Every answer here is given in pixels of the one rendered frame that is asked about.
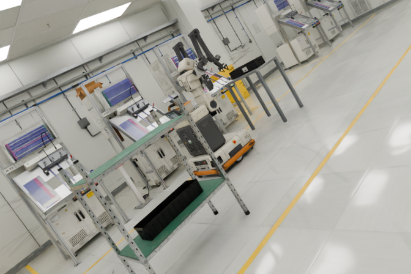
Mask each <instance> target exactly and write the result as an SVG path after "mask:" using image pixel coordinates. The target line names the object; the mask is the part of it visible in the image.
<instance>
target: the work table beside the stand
mask: <svg viewBox="0 0 411 274"><path fill-rule="evenodd" d="M271 61H274V62H275V64H276V66H277V67H278V70H279V71H280V73H281V74H282V76H283V78H284V80H285V82H286V84H287V85H288V87H289V89H290V90H291V92H292V95H293V96H294V98H295V100H296V101H297V103H298V105H299V107H300V108H302V107H303V104H302V102H301V100H300V99H299V97H298V95H297V93H296V91H295V89H294V88H293V86H292V84H291V82H290V81H289V78H288V77H287V75H286V73H285V72H284V70H283V68H282V66H281V64H280V62H279V61H278V59H277V57H276V56H275V57H273V58H271V59H269V60H267V61H265V63H264V64H262V65H261V66H260V67H258V68H256V69H254V70H252V71H250V72H248V73H246V74H244V75H242V76H240V77H238V78H236V79H234V80H231V81H230V82H228V83H227V84H225V85H226V87H227V89H228V90H229V92H230V93H231V95H232V97H233V99H234V100H235V102H236V104H237V106H238V107H239V109H240V110H241V112H242V114H243V116H244V117H245V119H246V121H247V122H248V124H249V126H250V127H251V129H252V130H255V127H254V125H253V124H252V122H251V121H250V118H249V117H248V115H247V113H246V112H245V110H244V109H243V106H242V105H241V103H240V102H239V100H238V98H237V96H236V95H235V93H234V91H233V90H232V88H231V86H230V84H232V83H234V82H236V81H239V80H241V79H243V78H246V80H247V81H248V83H249V85H250V86H251V88H252V90H253V92H254V93H255V95H256V97H257V99H258V100H259V102H260V104H261V105H262V107H263V109H264V111H265V113H266V114H267V116H268V117H269V116H271V114H270V112H269V111H268V109H267V107H266V105H265V103H264V102H263V100H262V99H261V96H260V95H259V93H258V91H257V90H256V88H255V86H254V84H253V83H252V81H251V80H250V77H249V76H250V75H252V74H254V73H256V75H257V77H258V78H259V80H260V82H261V83H262V85H263V87H264V89H265V91H266V92H267V94H268V96H269V97H270V99H271V101H272V103H273V104H274V106H275V108H276V110H277V112H278V113H279V115H280V117H281V118H282V120H283V122H284V123H285V122H287V119H286V117H285V115H284V113H283V112H282V110H281V108H280V106H279V104H278V103H277V101H276V100H275V98H274V96H273V94H272V92H271V91H270V89H269V87H268V85H267V83H266V82H265V80H264V79H263V77H262V75H261V73H260V71H259V70H260V69H262V68H263V67H265V66H266V65H267V64H269V63H271Z"/></svg>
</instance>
